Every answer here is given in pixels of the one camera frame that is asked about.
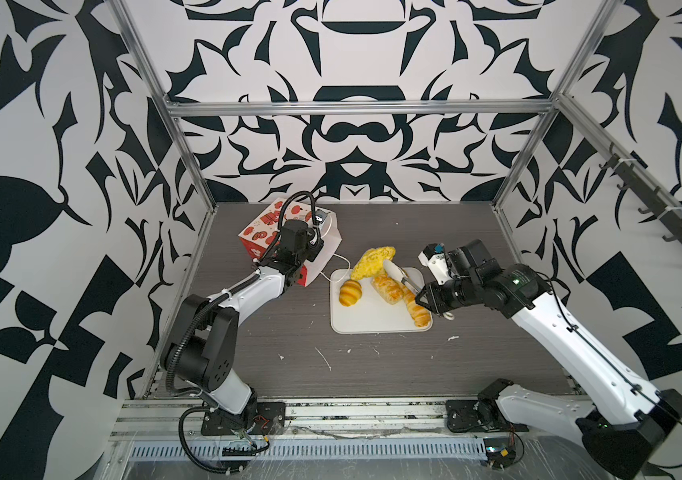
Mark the small yellow fake bread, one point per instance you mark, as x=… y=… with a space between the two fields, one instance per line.
x=350 y=293

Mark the white plastic tray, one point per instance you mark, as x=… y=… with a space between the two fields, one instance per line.
x=371 y=314

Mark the wall hook rack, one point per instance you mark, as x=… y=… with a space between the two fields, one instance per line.
x=657 y=202

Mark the aluminium frame rail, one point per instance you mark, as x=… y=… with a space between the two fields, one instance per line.
x=343 y=417

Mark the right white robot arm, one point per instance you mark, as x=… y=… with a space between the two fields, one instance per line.
x=625 y=418

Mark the short twisted fake bread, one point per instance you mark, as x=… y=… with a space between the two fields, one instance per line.
x=387 y=288

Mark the steel tongs white tips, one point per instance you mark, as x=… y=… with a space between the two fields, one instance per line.
x=399 y=275

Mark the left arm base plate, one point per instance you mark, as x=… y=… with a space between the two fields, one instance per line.
x=259 y=418

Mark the long striped fake bread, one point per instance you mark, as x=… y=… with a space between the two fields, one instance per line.
x=420 y=315

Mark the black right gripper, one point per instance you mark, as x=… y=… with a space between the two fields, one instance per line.
x=433 y=296

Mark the white red paper bag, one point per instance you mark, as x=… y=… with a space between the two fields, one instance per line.
x=261 y=232

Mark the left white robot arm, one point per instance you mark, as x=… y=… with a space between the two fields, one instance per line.
x=200 y=349

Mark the small electronics board with wires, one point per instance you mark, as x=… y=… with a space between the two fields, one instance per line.
x=503 y=452

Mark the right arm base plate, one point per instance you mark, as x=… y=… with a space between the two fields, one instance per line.
x=467 y=415

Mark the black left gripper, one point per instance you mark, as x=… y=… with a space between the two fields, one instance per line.
x=315 y=248

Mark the yellow fake croissant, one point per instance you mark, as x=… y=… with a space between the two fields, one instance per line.
x=371 y=262

